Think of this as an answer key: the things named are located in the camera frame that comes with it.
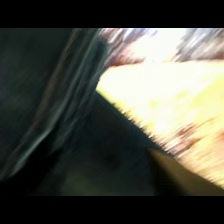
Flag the dark navy pants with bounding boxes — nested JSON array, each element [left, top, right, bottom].
[[0, 28, 178, 197]]

